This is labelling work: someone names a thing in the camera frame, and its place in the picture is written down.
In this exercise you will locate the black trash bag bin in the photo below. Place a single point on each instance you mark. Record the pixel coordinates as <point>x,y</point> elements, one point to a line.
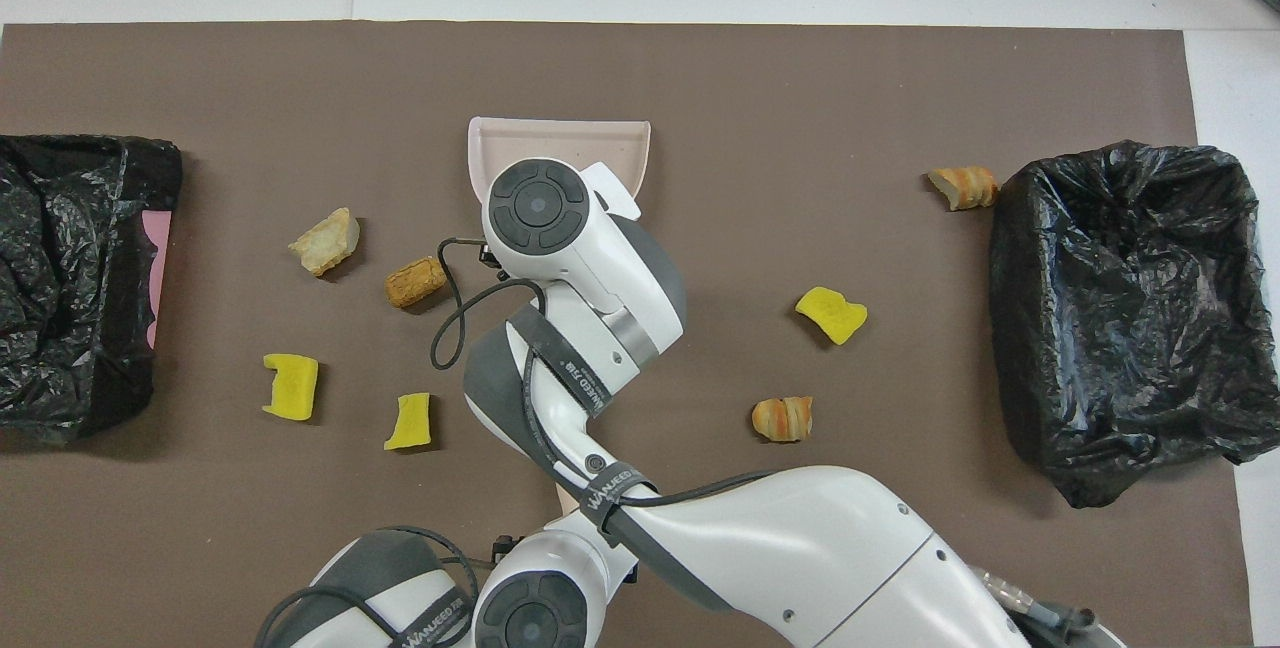
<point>1120,328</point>

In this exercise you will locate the pink plastic bin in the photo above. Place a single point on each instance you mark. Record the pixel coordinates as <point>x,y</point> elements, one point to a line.
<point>160,248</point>

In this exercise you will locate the small yellow sponge piece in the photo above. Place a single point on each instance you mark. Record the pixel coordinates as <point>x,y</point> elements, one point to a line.
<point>410,423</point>

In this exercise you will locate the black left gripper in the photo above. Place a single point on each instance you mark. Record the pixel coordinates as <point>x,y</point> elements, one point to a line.
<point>502,550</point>

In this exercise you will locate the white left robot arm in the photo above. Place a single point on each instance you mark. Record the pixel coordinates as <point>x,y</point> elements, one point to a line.
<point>540,578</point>

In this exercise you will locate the beige plastic dustpan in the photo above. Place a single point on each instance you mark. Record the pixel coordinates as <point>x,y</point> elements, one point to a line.
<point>560,140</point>

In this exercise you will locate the brown table mat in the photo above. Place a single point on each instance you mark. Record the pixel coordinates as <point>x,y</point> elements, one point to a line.
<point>800,78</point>

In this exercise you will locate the large yellow sponge piece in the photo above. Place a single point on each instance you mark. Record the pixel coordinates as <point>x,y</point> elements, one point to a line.
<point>295,388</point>

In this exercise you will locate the short striped croissant piece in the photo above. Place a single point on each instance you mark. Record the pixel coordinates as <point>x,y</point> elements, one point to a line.
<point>782,419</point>

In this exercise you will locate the brown bread roll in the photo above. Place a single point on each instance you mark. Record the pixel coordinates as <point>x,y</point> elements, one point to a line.
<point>415,283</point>

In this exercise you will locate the left black-lined bin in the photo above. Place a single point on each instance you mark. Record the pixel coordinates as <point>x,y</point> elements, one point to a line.
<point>60,368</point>

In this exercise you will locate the long striped croissant piece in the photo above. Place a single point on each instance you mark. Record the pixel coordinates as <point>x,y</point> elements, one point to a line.
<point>965,188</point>

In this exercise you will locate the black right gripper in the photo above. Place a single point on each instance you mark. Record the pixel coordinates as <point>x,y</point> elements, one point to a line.
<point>491,258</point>

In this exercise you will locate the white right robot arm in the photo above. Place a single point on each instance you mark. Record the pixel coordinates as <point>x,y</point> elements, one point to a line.
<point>800,548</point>

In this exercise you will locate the curled yellow sponge piece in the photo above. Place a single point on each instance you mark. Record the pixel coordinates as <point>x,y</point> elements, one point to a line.
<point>830,313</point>

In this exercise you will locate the pale beige bread chunk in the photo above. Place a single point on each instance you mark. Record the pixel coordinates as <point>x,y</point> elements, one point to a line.
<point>325,243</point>

